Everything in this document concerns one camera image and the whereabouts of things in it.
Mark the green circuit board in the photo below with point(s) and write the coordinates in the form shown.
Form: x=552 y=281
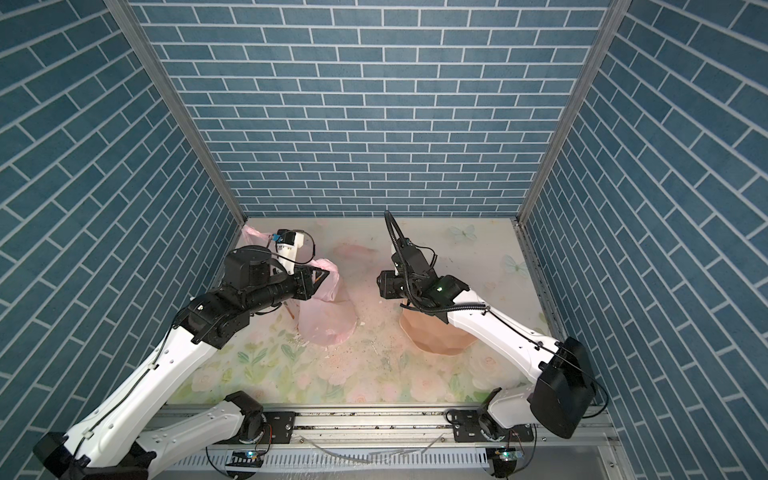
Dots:
x=505 y=454
x=245 y=458

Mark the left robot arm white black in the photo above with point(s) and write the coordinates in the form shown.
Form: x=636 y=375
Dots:
x=112 y=442

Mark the metal corner post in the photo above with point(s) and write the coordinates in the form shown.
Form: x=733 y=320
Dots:
x=605 y=35
x=130 y=27

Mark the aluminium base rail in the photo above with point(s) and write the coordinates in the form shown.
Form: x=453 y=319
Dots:
x=410 y=426

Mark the pink plastic bag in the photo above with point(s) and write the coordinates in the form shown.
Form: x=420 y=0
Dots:
x=329 y=317

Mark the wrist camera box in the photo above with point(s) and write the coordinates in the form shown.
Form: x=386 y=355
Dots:
x=407 y=258
x=287 y=246

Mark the peach scalloped bowl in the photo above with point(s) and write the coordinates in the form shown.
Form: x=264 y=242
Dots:
x=432 y=335

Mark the right green circuit board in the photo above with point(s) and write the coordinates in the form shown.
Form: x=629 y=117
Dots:
x=505 y=454

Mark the left green circuit board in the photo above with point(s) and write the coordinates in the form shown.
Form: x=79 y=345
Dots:
x=245 y=458

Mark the left metal corner post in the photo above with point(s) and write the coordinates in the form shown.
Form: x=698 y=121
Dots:
x=130 y=27

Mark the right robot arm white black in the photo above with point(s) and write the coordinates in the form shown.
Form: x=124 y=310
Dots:
x=563 y=383

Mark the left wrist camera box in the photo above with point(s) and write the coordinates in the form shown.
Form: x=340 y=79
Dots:
x=287 y=246

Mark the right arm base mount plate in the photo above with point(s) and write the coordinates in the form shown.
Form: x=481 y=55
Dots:
x=474 y=426

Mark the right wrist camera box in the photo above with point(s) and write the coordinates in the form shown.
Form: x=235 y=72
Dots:
x=407 y=258

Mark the right metal corner post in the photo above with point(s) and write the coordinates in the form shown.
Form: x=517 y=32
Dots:
x=605 y=35

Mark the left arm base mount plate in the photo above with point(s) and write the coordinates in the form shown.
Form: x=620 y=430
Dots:
x=271 y=427

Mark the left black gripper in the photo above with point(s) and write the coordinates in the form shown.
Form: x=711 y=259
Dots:
x=304 y=280

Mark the white slotted cable duct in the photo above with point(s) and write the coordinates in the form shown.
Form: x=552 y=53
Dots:
x=317 y=460

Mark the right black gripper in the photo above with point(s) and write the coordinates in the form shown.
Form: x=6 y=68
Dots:
x=385 y=285

